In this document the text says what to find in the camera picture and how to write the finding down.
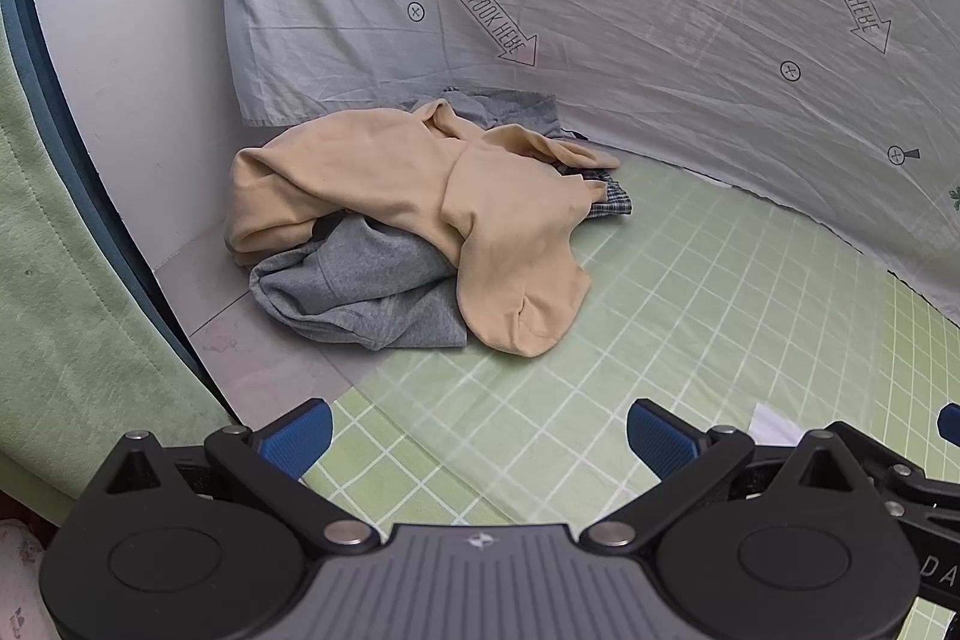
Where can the green towel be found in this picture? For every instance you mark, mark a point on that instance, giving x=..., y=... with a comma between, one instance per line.
x=81, y=362

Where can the green checkered bed sheet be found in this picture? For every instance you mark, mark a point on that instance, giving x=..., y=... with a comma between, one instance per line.
x=711, y=302

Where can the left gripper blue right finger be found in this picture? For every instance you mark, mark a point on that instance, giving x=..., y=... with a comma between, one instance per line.
x=661, y=440

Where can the blue plaid shirt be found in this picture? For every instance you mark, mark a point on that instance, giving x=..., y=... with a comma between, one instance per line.
x=616, y=202

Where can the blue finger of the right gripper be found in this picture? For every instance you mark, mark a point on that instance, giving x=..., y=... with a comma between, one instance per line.
x=948, y=423

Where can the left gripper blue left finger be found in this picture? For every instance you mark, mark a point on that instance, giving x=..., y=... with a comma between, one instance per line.
x=296, y=440

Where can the grey zip hoodie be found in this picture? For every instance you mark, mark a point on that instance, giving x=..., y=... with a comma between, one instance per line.
x=357, y=281

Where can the dark blue cloth edge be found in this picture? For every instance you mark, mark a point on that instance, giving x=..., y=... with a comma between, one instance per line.
x=70, y=158

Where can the grey printed backdrop sheet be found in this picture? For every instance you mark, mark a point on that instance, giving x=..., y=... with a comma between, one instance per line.
x=846, y=110

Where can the beige long-sleeve garment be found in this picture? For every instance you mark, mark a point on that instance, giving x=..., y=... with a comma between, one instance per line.
x=490, y=200

